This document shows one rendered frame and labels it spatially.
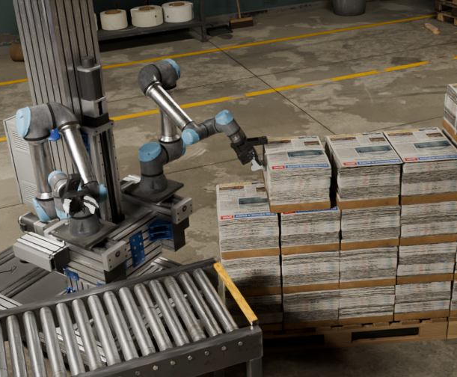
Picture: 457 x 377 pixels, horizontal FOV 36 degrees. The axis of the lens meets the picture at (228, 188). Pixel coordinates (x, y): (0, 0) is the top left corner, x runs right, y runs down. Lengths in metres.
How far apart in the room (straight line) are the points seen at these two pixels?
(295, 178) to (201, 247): 1.55
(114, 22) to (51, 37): 5.86
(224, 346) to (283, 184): 0.95
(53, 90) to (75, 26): 0.32
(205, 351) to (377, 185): 1.22
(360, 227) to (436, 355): 0.84
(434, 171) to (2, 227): 3.15
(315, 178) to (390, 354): 1.08
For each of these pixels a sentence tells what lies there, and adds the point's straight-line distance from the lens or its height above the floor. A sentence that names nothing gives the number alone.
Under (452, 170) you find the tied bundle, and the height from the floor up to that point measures 1.00.
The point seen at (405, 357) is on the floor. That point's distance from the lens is 3.80.
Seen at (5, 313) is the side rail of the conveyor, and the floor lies 0.80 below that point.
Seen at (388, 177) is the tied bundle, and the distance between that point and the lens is 3.32.
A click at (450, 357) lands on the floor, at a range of 3.85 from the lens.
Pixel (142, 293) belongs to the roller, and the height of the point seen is 0.80.
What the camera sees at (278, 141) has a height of 1.06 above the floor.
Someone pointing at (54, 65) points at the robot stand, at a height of 1.56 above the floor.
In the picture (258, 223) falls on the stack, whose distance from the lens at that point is 3.31.
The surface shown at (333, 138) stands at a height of 1.07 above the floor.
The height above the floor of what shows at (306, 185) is 0.97.
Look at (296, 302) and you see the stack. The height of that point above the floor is 0.31.
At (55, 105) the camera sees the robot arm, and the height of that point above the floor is 1.46.
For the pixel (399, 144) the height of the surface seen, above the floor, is 1.07.
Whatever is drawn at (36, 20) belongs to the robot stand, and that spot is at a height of 1.75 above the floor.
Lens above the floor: 2.47
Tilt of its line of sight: 28 degrees down
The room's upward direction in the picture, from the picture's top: 3 degrees counter-clockwise
